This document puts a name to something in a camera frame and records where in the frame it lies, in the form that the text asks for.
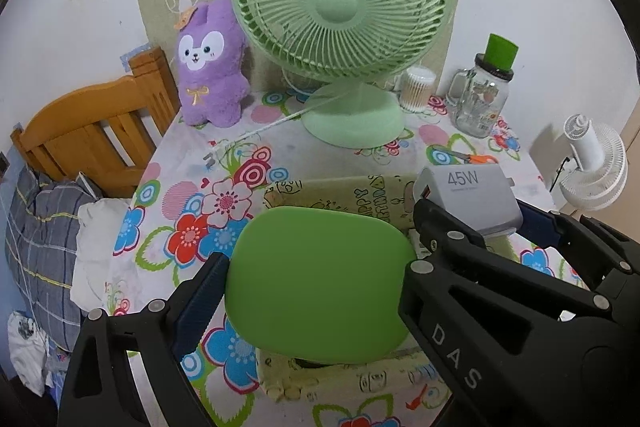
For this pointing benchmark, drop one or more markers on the wooden bed headboard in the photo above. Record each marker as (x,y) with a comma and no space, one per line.
(75,127)

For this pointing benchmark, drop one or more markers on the white pillow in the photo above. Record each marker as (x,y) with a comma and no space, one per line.
(95,247)

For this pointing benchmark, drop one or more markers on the blue wall sticker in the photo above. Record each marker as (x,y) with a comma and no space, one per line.
(131,54)

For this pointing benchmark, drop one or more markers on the glass mug jar green lid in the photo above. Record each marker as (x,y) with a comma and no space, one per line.
(480,107)

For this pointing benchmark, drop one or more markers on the white charger block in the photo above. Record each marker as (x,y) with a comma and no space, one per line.
(465,192)

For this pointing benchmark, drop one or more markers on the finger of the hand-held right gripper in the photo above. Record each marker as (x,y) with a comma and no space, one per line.
(460,242)
(537,222)

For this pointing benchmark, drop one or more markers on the white printed cloth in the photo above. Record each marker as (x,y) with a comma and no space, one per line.
(27,347)

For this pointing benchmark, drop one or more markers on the green rounded square mat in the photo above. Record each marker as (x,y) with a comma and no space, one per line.
(320,282)

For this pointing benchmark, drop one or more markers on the yellow patterned storage box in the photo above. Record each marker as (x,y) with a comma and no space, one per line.
(350,197)

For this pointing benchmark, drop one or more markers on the white pedestal fan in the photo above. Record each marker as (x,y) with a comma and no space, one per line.
(595,157)

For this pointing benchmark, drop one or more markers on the grey plaid pillow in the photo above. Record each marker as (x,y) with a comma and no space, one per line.
(35,247)

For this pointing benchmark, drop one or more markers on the purple plush toy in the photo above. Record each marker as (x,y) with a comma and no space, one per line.
(210,82)

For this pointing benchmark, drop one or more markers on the beige cartoon wall poster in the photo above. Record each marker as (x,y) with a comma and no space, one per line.
(160,2)

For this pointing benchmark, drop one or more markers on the green desk fan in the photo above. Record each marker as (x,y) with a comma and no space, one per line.
(340,7)

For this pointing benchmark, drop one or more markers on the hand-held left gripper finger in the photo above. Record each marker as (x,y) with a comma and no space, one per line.
(200,307)

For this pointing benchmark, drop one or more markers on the cotton swab container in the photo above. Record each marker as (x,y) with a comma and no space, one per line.
(417,89)

